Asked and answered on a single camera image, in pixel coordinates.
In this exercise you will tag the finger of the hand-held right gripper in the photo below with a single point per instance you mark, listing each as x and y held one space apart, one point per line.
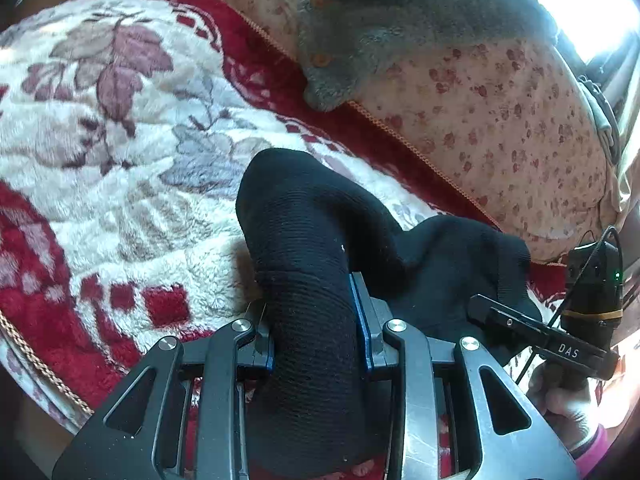
549 366
505 320

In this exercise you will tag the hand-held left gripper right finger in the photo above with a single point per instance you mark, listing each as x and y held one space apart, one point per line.
361 320

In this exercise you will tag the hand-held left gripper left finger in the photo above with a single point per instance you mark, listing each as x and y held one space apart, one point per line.
215 360

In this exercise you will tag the black pants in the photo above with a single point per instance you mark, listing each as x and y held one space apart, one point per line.
310 260

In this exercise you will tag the person's right forearm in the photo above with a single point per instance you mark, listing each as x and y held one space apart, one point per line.
592 447

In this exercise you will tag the person's right hand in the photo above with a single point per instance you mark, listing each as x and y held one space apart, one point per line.
565 415

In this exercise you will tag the person's left hand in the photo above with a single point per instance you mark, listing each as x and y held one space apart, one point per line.
361 469

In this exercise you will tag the beige rose print cushion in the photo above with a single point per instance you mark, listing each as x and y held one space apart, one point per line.
500 135

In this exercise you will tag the red and white floral blanket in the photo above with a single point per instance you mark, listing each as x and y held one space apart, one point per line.
100 135

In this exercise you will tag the grey fuzzy buttoned garment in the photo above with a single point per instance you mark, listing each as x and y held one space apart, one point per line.
390 10

